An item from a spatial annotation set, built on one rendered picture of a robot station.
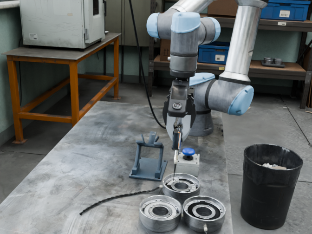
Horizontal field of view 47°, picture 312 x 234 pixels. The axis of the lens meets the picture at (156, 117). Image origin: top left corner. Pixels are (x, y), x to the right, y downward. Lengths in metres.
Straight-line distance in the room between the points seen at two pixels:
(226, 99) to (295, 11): 3.20
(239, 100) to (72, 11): 2.03
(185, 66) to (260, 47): 3.97
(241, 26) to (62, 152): 0.76
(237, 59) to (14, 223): 0.88
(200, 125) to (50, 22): 2.02
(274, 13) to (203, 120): 3.10
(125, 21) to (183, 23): 3.76
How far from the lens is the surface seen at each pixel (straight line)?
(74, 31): 3.07
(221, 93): 1.31
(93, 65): 5.16
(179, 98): 0.95
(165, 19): 1.10
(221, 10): 4.27
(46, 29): 3.16
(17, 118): 3.23
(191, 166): 1.10
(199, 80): 1.34
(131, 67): 5.02
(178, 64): 0.96
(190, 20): 0.95
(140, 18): 4.65
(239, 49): 1.32
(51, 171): 1.16
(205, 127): 1.42
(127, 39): 4.72
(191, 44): 0.96
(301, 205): 2.63
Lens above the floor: 1.36
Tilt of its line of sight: 21 degrees down
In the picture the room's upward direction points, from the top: 2 degrees clockwise
